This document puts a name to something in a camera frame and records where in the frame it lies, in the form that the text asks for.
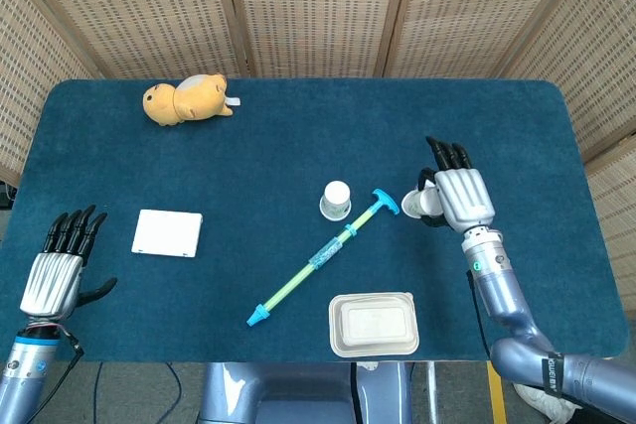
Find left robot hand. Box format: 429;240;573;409
19;205;119;322

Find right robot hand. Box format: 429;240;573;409
415;135;497;234

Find white flat square box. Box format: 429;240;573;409
130;209;204;260

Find green blue water pump toy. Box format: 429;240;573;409
245;188;401;328

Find beige pulp food container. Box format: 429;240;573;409
327;290;421;359

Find blue felt table cover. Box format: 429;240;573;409
0;77;630;363

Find metal table leg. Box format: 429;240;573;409
424;361;439;424

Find white shoe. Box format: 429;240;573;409
515;382;583;420

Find orange plush bear toy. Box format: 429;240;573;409
142;73;242;127

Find woven bamboo folding screen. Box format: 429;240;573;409
0;0;636;319

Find grey blue robot torso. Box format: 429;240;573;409
198;361;416;424

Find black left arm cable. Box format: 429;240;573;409
54;327;85;370

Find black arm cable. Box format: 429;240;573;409
54;327;85;370
465;268;493;361

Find black floor cable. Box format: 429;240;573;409
162;361;186;413
90;361;104;413

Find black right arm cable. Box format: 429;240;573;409
465;268;493;361

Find black velcro arm strap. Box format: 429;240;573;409
544;352;566;399

